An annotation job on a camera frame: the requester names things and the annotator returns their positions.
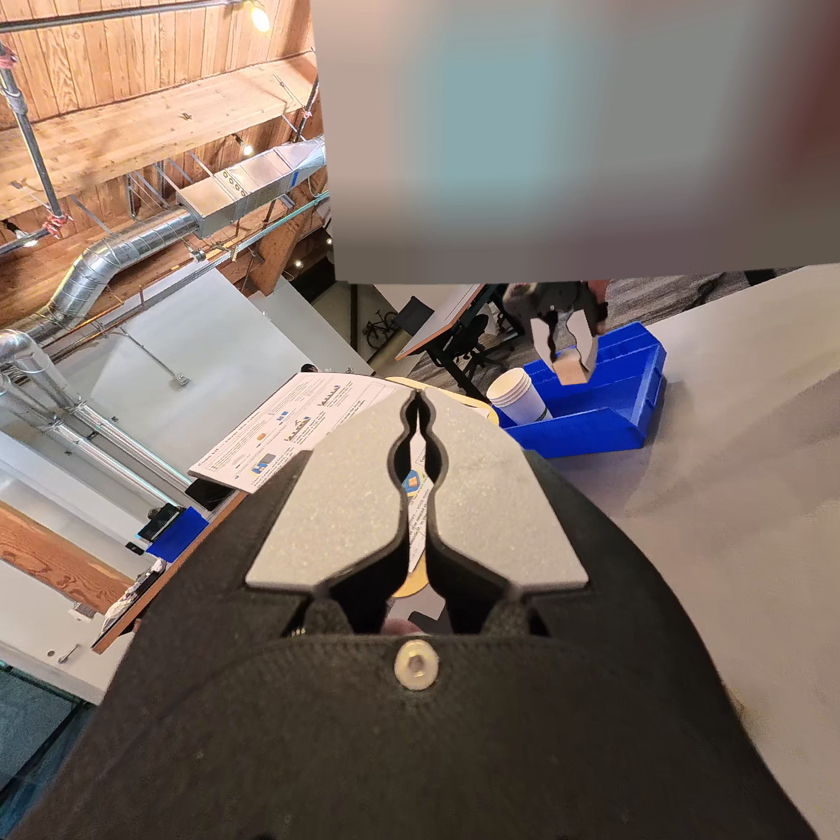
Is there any rectangular metal air duct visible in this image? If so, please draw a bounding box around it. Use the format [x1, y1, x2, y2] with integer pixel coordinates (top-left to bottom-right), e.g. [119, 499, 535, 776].
[174, 134, 327, 240]

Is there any grey ceiling pipe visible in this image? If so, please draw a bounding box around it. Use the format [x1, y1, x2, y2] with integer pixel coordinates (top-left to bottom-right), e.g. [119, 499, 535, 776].
[0, 42, 70, 237]

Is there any blue plastic bin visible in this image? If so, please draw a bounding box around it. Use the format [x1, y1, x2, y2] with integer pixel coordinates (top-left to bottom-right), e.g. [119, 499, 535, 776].
[502, 322, 668, 459]

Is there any black office chair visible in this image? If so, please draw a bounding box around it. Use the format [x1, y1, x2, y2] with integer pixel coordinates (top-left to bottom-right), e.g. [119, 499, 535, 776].
[427, 315, 519, 383]

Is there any bicycle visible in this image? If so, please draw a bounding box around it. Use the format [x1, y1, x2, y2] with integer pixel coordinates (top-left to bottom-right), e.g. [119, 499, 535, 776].
[363, 308, 401, 349]

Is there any silver spiral air duct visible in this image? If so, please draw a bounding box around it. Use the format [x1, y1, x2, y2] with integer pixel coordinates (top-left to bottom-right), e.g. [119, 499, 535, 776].
[0, 210, 201, 349]

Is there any white paper cup stack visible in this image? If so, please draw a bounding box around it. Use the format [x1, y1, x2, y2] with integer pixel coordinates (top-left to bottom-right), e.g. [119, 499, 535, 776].
[487, 367, 552, 427]

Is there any printed instruction sheet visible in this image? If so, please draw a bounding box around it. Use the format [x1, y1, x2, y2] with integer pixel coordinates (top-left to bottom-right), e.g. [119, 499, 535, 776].
[189, 371, 434, 575]

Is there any blue plastic box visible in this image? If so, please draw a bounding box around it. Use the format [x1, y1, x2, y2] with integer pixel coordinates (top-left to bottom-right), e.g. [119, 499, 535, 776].
[146, 505, 211, 564]

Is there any white stand with instruction board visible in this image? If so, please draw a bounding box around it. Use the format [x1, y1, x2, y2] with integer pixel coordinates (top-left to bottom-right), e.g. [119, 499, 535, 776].
[92, 375, 503, 654]

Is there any white tilted desk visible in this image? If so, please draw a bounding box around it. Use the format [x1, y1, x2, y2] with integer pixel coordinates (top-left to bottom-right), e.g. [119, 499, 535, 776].
[395, 283, 501, 360]

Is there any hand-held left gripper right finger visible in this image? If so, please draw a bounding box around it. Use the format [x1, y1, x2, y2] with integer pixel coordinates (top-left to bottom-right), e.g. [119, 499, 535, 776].
[420, 390, 590, 636]

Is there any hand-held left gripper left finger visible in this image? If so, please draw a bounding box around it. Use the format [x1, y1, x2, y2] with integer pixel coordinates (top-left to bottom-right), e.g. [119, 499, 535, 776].
[245, 390, 424, 636]

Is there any grey desk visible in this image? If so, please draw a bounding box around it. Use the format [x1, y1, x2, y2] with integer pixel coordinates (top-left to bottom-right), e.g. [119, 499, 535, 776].
[518, 262, 840, 840]

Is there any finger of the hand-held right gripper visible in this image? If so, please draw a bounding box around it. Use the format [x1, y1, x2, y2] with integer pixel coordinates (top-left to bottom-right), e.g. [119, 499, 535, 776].
[530, 315, 559, 379]
[567, 311, 600, 385]

